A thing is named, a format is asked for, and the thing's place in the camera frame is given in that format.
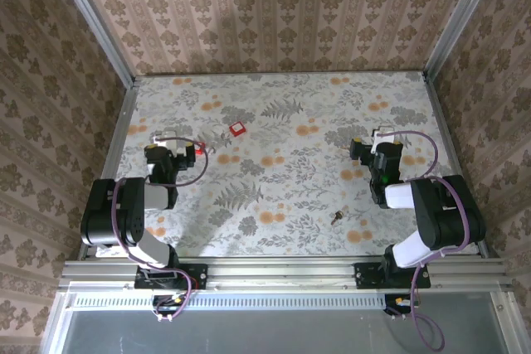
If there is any aluminium table side rail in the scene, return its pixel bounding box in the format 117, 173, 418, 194
422, 73, 490, 258
77, 80, 138, 259

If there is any black connector box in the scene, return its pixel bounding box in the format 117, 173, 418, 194
383, 293, 418, 317
151, 293, 187, 317

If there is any floral patterned table cover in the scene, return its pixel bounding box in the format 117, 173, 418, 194
97, 71, 485, 258

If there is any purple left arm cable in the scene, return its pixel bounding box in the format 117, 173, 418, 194
110, 136, 210, 322

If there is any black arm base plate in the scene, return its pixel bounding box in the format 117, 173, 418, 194
353, 261, 431, 290
134, 263, 208, 290

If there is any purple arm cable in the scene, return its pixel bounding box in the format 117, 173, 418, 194
110, 136, 210, 322
385, 129, 472, 351

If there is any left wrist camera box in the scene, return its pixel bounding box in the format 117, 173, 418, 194
152, 134, 188, 156

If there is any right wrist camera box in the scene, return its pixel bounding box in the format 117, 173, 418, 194
371, 127, 396, 155

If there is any grey metal panel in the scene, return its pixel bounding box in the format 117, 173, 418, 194
39, 292, 531, 354

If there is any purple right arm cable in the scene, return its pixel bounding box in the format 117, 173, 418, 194
385, 129, 472, 351

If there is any aluminium frame rail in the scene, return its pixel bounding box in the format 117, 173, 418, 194
57, 256, 515, 293

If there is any aluminium frame post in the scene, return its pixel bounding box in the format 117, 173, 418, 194
422, 0, 506, 81
48, 0, 139, 89

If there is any slotted white cable duct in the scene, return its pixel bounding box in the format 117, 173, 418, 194
66, 290, 391, 310

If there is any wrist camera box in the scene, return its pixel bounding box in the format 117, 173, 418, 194
152, 134, 188, 156
371, 127, 396, 155

